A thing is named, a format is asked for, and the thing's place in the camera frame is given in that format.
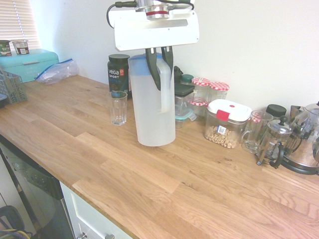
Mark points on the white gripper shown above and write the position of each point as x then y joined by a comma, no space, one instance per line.
157,32

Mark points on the translucent water pitcher blue lid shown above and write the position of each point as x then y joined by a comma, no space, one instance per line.
152,119

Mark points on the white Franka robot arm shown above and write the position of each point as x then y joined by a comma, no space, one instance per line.
157,7

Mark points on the teal lid glass jar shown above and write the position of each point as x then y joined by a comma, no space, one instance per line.
187,79

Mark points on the black lid clear container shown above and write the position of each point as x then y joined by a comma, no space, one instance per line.
183,90

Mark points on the black Vega protein tub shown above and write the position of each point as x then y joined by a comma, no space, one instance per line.
117,74

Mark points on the short red checkered lid jar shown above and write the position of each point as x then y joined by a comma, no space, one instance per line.
198,105

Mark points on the teal clip glass container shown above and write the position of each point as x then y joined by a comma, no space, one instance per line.
185,120

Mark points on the clear faceted drinking glass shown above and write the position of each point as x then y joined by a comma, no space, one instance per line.
117,112

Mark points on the cereal container white red lid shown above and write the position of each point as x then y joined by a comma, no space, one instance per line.
228,124

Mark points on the clear zip plastic bag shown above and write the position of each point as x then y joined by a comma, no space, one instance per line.
58,72

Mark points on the clear glass mug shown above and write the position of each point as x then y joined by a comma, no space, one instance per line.
256,134

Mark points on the black lid glass jar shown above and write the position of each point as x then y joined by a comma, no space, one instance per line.
275,110

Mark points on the teal metal bread box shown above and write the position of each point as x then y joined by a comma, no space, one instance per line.
30,64

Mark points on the glass French press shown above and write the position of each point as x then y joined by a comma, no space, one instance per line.
272,144

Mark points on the white brown yogurt cup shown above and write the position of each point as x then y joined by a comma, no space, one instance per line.
21,47

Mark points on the grey cutlery basket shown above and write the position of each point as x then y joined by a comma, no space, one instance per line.
15,88

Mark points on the white window blind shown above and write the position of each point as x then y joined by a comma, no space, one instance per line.
17,22

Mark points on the green oat yogurt cup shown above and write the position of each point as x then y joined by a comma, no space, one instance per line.
5,48

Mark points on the glass electric kettle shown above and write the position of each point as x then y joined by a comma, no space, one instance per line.
304,149

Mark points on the black dishwasher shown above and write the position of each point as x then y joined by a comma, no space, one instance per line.
37,194

